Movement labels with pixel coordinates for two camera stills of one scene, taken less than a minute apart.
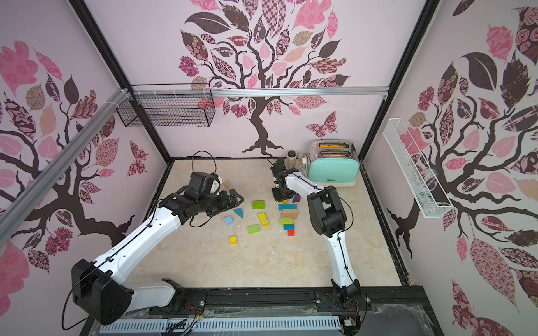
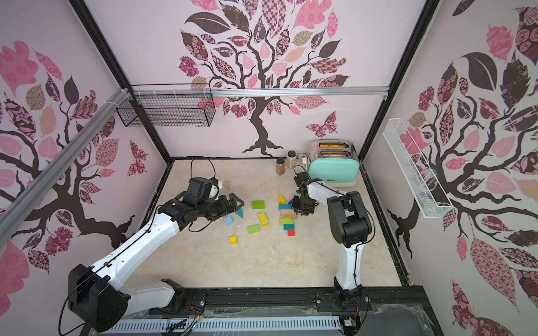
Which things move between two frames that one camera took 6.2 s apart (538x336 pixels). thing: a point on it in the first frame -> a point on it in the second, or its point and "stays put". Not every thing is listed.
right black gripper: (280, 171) -> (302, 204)
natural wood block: (290, 212) stays put
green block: (286, 221) stays put
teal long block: (286, 206) stays put
